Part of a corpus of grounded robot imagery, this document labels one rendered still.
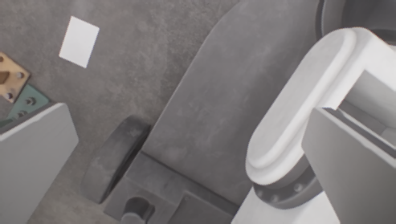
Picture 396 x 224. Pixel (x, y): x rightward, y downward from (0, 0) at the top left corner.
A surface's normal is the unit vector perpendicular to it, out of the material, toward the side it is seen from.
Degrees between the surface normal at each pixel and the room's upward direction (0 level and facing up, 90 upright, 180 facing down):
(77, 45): 0
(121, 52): 0
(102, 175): 7
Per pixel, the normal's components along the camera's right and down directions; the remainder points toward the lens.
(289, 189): -0.85, -0.52
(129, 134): 0.44, -0.56
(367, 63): -0.02, 0.18
